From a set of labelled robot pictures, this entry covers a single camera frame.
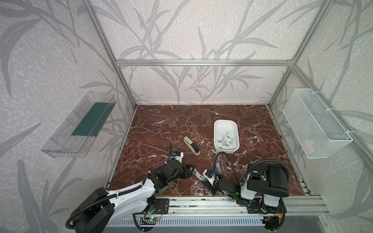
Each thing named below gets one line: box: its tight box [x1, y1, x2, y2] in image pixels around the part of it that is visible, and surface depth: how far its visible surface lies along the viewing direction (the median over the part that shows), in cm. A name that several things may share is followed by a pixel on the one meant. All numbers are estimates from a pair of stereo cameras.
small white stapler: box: [192, 167, 207, 182], surface depth 85 cm
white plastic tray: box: [213, 119, 240, 154], surface depth 103 cm
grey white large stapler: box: [183, 135, 201, 156], surface depth 95 cm
